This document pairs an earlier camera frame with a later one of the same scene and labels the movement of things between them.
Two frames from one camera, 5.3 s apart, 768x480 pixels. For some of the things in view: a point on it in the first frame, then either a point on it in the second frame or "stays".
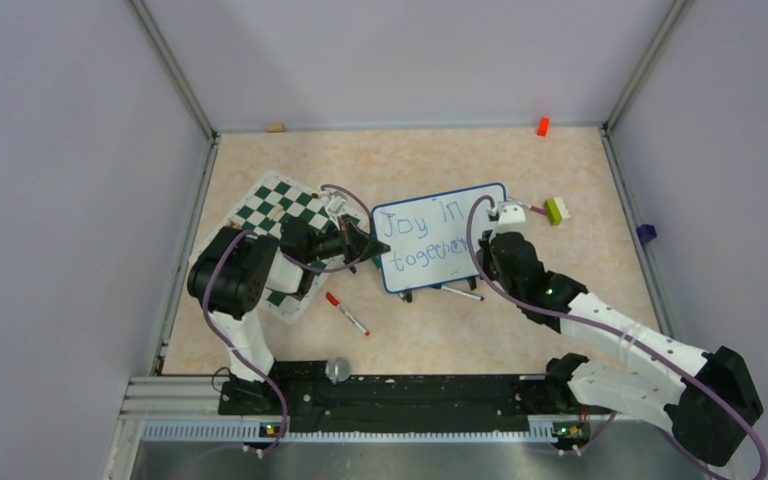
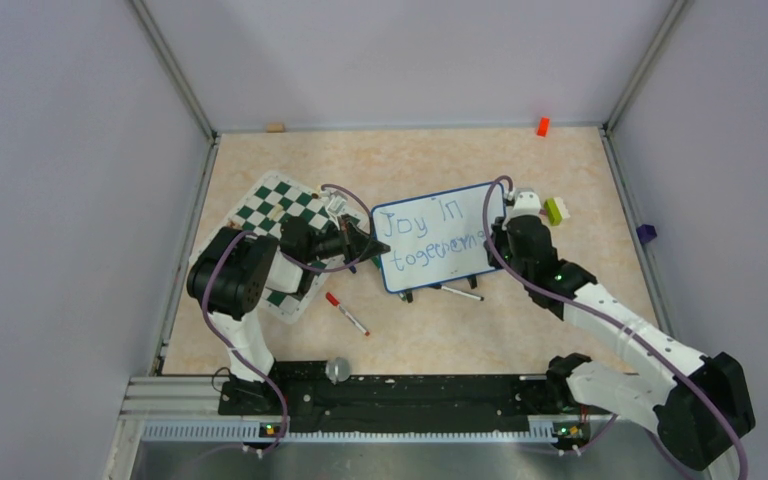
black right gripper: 485,253 to 500,233
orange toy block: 543,126 stays
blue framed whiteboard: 428,238 stays
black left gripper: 353,242 stays
